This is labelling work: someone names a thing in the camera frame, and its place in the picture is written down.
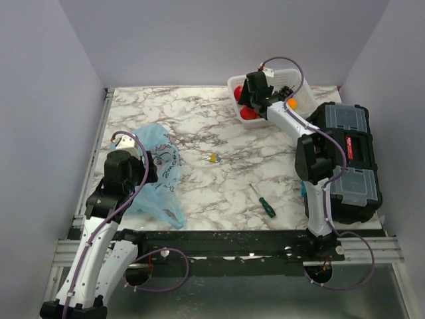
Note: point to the small yellow connector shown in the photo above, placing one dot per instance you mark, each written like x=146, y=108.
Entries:
x=213, y=158

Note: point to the dark fake grape bunch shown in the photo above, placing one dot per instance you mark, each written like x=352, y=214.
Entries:
x=285, y=92

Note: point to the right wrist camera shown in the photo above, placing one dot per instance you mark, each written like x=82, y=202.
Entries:
x=269, y=72

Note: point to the black toolbox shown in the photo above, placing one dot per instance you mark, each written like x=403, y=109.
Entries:
x=356, y=195

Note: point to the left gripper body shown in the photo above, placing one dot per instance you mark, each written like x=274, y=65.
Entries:
x=139, y=171

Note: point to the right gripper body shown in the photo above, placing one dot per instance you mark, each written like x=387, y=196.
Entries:
x=246, y=98

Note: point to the blue plastic bag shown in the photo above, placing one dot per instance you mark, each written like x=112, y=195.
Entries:
x=159, y=199

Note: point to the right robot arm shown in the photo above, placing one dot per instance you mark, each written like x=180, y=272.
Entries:
x=314, y=169

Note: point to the orange yellow fake fruit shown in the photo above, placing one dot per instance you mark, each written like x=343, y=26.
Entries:
x=292, y=103

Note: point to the red fake fruit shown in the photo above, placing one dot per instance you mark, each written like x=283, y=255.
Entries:
x=247, y=113

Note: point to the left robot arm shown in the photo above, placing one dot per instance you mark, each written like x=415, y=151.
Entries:
x=99, y=216

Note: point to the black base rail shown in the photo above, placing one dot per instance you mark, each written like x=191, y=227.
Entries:
x=172, y=254

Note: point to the red fake pomegranate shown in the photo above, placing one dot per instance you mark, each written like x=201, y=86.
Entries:
x=238, y=92

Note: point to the green handled screwdriver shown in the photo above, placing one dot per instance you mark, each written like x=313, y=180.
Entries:
x=266, y=206

